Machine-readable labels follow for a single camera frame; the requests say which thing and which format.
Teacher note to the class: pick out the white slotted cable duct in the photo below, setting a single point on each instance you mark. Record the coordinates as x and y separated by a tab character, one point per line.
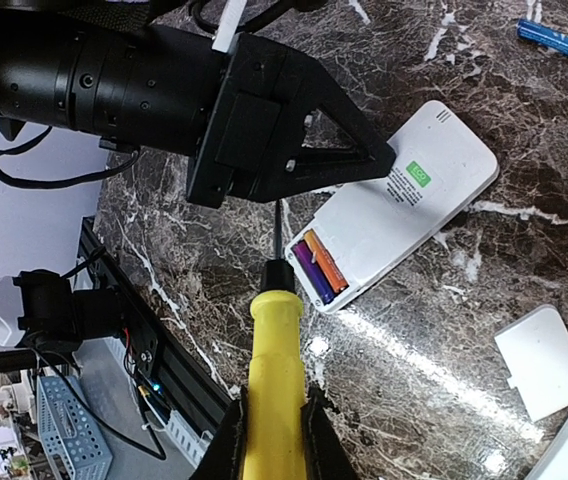
193	446

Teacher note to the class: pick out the white square battery cover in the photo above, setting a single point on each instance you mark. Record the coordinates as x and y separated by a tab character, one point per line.
535	351

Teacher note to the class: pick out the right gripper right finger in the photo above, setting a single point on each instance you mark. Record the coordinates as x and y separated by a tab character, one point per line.
324	455

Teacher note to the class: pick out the black front rail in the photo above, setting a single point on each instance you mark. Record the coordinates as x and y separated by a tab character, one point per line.
173	378

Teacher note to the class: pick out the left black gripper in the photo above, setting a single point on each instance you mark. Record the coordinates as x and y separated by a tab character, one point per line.
252	147

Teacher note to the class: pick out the grey perforated metal basket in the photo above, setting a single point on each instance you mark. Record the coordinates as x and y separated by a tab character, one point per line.
71	439

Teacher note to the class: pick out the yellow handled screwdriver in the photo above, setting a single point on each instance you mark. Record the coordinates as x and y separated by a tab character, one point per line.
276	382

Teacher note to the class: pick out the battery in tcl remote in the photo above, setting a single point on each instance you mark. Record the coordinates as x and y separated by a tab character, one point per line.
325	262
313	272

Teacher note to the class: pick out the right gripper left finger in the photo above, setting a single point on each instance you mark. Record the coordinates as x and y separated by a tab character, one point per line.
224	457

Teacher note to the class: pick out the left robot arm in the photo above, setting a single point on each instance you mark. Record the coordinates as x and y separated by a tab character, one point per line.
109	69

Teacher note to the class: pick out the white TCL air-conditioner remote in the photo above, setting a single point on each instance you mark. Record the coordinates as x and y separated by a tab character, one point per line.
370	227

